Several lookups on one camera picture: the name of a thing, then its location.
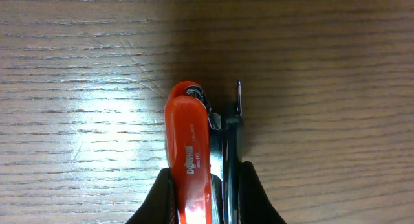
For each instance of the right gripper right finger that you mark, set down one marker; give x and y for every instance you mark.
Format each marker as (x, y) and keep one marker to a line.
(254, 205)

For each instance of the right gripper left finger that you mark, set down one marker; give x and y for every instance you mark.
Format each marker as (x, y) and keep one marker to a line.
(159, 207)

